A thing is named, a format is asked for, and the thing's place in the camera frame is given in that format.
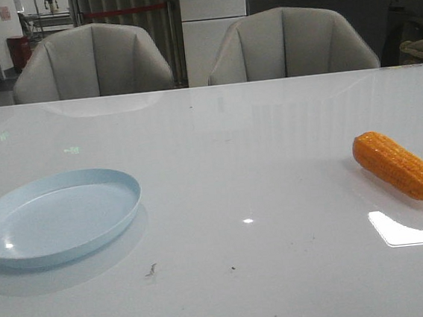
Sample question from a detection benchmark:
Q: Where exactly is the light blue plastic plate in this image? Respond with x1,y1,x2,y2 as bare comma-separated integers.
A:
0,169,142,269

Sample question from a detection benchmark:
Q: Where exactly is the orange toy corn cob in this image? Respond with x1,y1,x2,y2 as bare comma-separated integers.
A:
352,131,423,201

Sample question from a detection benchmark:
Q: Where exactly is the grey armchair on right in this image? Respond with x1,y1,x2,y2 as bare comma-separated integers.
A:
208,7,380,86

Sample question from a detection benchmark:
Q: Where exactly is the grey armchair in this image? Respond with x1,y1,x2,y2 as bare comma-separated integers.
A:
13,23,175,104
208,7,380,86

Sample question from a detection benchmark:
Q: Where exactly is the white cabinet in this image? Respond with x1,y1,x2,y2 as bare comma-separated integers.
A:
179,0,247,88

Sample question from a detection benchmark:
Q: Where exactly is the grey armchair on left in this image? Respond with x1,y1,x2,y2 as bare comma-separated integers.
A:
13,23,175,104

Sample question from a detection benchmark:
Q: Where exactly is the red barrier belt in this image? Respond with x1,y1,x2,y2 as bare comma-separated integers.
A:
82,2,168,19

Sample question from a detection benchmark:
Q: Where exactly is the red trash bin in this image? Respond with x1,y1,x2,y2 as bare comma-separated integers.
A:
6,36,31,73

